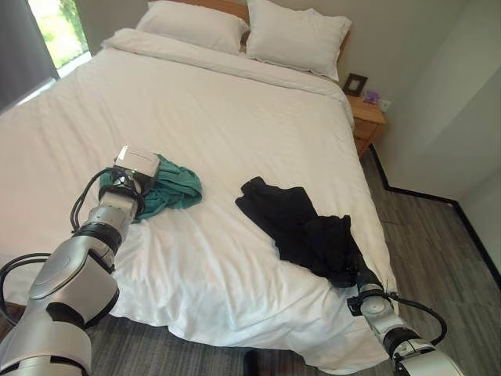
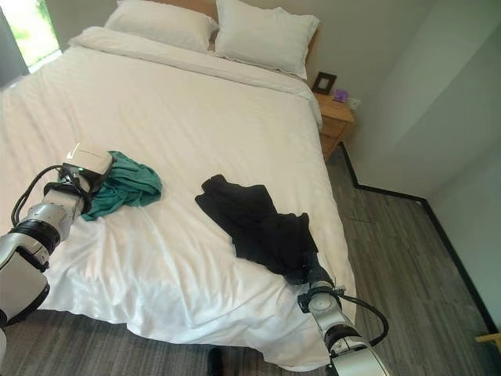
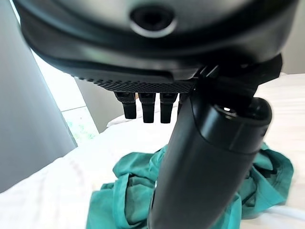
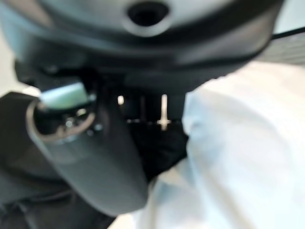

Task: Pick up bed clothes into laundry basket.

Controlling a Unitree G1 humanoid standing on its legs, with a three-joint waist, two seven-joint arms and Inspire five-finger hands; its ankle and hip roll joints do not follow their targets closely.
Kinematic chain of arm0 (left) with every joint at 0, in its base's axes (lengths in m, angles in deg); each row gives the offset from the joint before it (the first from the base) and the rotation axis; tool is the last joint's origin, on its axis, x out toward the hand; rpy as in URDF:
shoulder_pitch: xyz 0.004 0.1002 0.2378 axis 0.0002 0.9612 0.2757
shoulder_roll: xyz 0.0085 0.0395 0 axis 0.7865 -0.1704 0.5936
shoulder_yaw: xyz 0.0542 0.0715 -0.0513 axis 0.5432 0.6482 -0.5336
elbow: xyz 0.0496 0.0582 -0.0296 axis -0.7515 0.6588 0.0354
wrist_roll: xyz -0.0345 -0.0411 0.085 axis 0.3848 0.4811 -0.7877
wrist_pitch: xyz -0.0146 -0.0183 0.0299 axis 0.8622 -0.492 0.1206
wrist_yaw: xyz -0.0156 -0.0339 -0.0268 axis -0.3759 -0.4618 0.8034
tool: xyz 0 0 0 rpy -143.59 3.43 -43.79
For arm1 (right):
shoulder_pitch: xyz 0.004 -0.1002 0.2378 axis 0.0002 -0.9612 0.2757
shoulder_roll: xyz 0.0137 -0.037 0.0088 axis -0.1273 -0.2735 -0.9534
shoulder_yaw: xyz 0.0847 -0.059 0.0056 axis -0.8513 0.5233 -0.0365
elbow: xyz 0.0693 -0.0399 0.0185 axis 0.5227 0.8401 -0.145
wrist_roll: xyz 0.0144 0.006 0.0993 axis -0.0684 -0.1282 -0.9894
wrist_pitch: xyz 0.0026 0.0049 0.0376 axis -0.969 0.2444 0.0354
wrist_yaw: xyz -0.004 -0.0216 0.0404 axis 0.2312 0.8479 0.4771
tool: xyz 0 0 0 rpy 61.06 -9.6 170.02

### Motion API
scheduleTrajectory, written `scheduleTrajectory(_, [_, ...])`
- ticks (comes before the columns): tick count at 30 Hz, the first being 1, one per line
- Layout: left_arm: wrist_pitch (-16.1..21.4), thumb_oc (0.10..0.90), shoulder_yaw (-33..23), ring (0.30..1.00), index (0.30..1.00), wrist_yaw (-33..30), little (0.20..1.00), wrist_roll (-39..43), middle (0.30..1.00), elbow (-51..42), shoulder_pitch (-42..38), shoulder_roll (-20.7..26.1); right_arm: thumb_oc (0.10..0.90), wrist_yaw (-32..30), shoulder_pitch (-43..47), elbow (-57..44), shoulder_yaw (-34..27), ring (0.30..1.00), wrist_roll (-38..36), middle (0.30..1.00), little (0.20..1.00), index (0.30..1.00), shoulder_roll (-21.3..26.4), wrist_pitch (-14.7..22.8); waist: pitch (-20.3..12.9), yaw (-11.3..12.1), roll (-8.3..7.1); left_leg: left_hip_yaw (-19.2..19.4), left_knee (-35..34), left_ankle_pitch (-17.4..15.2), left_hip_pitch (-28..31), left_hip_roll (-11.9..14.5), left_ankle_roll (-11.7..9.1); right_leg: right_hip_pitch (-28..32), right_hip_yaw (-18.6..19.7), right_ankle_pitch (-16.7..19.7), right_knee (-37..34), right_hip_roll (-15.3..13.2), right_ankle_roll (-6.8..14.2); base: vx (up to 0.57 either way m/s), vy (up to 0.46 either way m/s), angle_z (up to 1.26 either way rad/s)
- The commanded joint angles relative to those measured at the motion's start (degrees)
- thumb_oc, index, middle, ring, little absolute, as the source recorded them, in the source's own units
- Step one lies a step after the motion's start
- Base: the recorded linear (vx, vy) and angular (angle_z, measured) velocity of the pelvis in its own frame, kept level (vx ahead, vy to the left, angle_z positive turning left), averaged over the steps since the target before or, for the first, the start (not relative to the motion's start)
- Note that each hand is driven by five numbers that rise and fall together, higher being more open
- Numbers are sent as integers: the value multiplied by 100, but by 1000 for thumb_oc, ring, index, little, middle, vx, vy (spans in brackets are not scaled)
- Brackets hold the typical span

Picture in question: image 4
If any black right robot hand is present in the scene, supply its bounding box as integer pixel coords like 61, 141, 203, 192
0, 0, 285, 217

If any black garment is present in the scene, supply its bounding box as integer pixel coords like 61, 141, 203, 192
0, 92, 190, 229

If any white bed sheet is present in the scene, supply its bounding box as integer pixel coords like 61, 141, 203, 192
130, 62, 305, 229

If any grey ribbed panel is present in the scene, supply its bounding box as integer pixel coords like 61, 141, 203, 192
256, 34, 305, 66

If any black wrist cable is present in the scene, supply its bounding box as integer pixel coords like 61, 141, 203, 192
271, 25, 305, 40

